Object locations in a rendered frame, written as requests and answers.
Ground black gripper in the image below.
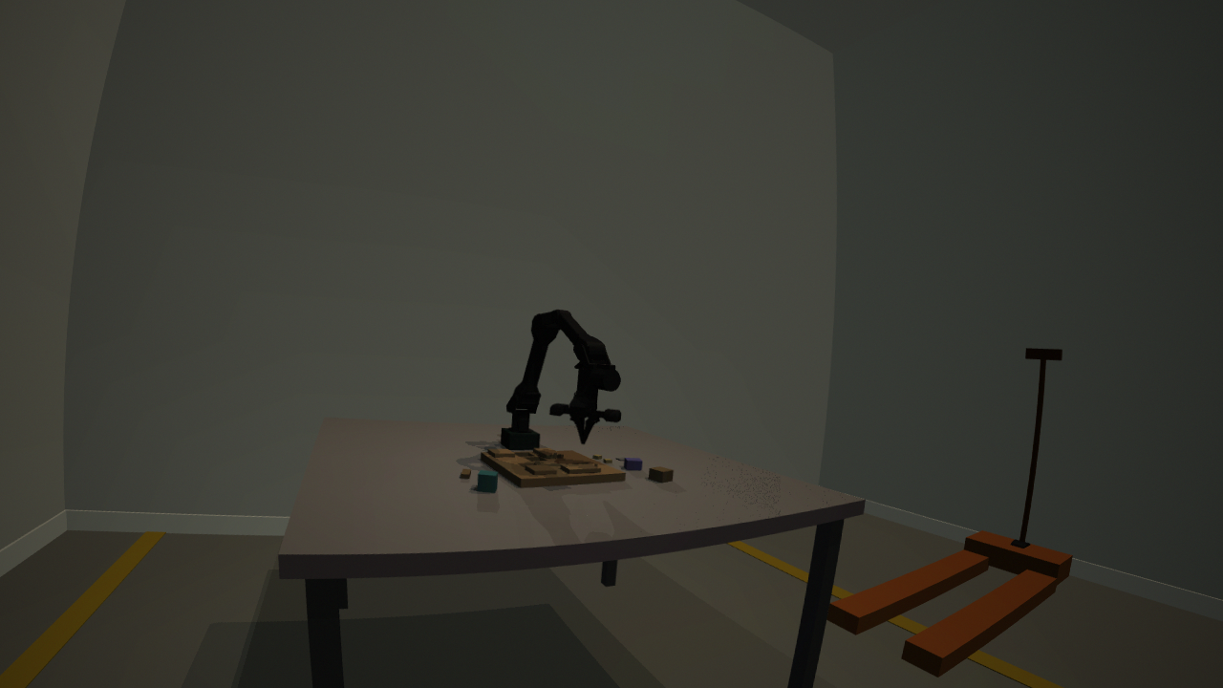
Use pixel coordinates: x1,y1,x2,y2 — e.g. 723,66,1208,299
550,386,621,444

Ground teal cube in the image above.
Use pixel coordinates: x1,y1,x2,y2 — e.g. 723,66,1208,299
477,470,499,492

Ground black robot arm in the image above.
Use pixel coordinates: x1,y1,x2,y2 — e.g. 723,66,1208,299
506,310,621,433

